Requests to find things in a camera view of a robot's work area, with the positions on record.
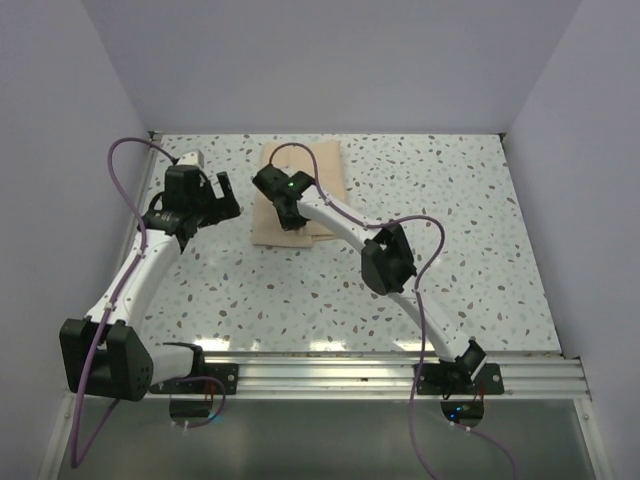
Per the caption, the beige surgical wrap cloth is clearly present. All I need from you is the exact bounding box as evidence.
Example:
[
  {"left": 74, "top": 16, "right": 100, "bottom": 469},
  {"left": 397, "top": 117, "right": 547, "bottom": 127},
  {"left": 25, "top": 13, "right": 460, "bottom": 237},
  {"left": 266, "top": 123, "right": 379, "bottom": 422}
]
[{"left": 251, "top": 141, "right": 347, "bottom": 248}]

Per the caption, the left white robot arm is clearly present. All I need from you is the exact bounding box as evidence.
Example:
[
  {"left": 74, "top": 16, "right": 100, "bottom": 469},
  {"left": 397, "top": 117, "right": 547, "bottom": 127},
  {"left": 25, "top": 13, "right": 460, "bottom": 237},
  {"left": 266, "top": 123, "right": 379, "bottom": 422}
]
[{"left": 59, "top": 164, "right": 240, "bottom": 401}]

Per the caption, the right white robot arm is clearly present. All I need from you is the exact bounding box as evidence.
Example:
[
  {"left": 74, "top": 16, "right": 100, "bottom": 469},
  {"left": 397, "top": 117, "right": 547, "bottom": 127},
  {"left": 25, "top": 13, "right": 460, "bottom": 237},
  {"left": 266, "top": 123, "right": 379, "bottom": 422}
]
[{"left": 253, "top": 165, "right": 486, "bottom": 395}]

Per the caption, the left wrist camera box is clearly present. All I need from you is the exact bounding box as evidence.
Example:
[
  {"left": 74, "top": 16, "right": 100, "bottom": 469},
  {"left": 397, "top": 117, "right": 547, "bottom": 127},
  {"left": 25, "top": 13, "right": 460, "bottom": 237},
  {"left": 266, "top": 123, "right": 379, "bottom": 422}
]
[{"left": 176, "top": 149, "right": 205, "bottom": 170}]

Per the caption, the aluminium mounting rail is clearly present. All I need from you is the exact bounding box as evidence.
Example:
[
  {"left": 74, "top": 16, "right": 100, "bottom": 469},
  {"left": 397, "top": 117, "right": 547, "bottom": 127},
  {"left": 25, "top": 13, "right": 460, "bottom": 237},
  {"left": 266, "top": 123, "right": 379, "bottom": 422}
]
[{"left": 149, "top": 352, "right": 596, "bottom": 401}]

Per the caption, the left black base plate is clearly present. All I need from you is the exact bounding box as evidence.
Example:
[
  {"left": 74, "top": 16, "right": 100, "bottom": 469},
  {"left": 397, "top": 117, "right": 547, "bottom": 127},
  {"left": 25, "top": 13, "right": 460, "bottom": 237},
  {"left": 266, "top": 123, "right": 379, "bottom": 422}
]
[{"left": 150, "top": 363, "right": 239, "bottom": 395}]

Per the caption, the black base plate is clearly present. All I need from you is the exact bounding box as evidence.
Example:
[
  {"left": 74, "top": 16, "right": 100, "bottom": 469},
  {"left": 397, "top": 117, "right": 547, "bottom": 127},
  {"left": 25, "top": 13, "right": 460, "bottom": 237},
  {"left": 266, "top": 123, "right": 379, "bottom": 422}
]
[
  {"left": 417, "top": 363, "right": 505, "bottom": 398},
  {"left": 150, "top": 363, "right": 239, "bottom": 395}
]

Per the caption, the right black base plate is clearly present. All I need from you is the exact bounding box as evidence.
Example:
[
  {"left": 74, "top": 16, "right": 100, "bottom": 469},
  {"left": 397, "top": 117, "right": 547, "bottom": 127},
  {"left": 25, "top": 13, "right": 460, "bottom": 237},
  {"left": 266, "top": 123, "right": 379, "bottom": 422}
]
[{"left": 417, "top": 363, "right": 505, "bottom": 398}]

